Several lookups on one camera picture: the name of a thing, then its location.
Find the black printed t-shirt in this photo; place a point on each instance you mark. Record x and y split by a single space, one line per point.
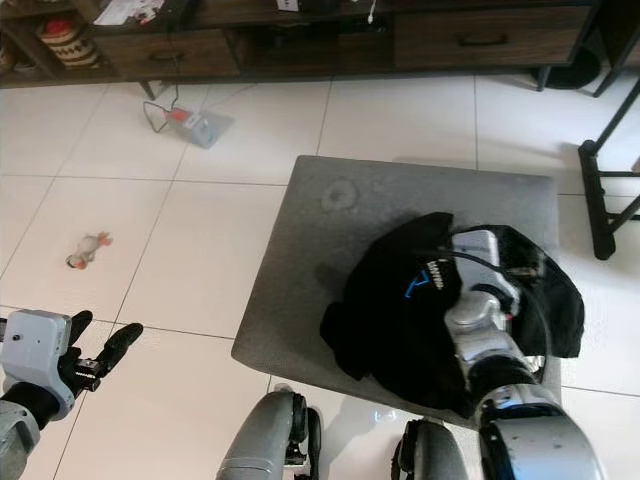
390 330

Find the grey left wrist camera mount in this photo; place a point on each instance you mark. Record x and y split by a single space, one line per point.
35 345

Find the grey robot left leg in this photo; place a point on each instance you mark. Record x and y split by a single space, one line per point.
260 440

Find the grey floor power strip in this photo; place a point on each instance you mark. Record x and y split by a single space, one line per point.
202 128

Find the grey robot leg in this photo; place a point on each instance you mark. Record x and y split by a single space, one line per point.
435 455
260 440

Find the patterned woven basket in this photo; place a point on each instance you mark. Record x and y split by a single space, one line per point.
68 45

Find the white papers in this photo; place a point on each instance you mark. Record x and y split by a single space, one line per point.
128 10

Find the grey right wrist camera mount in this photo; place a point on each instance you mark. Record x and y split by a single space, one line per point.
485 250

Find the grey fabric ottoman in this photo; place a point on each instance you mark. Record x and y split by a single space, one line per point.
410 200

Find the toy chicken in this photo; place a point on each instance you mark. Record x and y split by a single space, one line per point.
88 252

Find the dark wooden tv stand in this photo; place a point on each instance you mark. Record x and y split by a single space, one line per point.
310 45

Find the grey robot right leg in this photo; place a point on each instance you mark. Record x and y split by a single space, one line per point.
435 455

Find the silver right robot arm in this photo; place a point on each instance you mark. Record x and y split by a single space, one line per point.
475 340

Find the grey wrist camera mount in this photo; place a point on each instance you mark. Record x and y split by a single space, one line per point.
35 345
485 250

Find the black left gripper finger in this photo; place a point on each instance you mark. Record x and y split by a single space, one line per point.
118 345
80 328

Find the black clothes rack silver rail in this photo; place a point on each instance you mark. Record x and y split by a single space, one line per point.
598 205

